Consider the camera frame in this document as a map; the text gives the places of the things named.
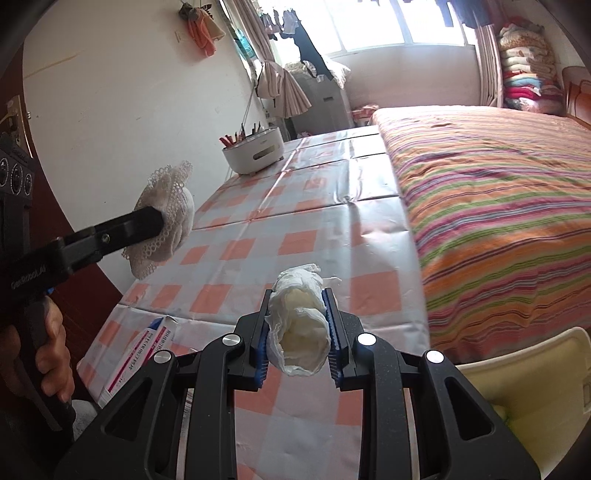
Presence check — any white round pen holder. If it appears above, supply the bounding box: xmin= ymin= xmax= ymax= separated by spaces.
xmin=222 ymin=127 xmax=286 ymax=175

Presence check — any white lace cloth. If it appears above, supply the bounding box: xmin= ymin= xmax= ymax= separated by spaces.
xmin=121 ymin=160 xmax=195 ymax=281

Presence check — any white box with pink label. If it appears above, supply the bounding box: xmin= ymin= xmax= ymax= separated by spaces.
xmin=95 ymin=316 xmax=178 ymax=409

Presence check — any pale yellow bin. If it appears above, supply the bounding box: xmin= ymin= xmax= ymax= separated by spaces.
xmin=455 ymin=326 xmax=591 ymax=478

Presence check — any wooden headboard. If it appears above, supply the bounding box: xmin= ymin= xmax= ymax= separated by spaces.
xmin=561 ymin=66 xmax=591 ymax=121

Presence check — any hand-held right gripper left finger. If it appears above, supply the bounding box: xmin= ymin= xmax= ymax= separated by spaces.
xmin=54 ymin=289 xmax=274 ymax=480

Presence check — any stack of folded quilts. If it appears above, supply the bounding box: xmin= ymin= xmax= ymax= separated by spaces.
xmin=496 ymin=22 xmax=566 ymax=114

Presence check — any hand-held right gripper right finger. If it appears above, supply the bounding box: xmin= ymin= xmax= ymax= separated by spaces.
xmin=322 ymin=287 xmax=542 ymax=480

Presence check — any dark red door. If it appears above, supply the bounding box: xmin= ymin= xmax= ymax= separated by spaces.
xmin=0 ymin=95 xmax=123 ymax=416

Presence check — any black hanging garment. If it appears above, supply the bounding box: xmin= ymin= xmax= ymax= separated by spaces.
xmin=292 ymin=19 xmax=333 ymax=80

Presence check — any white tissue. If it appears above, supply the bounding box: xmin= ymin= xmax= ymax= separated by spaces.
xmin=267 ymin=262 xmax=339 ymax=378

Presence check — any pink stool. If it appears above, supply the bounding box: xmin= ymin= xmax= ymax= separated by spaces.
xmin=352 ymin=105 xmax=380 ymax=127

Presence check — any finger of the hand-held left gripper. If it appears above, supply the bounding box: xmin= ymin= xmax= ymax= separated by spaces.
xmin=55 ymin=205 xmax=165 ymax=278

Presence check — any window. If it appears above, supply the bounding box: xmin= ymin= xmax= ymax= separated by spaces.
xmin=323 ymin=0 xmax=481 ymax=55

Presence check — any orange hanging cloth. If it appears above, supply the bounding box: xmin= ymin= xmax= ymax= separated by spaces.
xmin=179 ymin=2 xmax=227 ymax=58

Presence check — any striped curtain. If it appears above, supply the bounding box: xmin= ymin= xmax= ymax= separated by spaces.
xmin=473 ymin=23 xmax=505 ymax=109

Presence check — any grey cabinet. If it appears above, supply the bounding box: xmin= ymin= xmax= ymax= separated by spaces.
xmin=288 ymin=69 xmax=352 ymax=139

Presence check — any bed with striped sheet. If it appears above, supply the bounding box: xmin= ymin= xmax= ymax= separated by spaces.
xmin=368 ymin=104 xmax=591 ymax=365

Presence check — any person's left hand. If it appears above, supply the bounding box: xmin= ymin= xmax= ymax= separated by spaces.
xmin=0 ymin=301 xmax=77 ymax=407

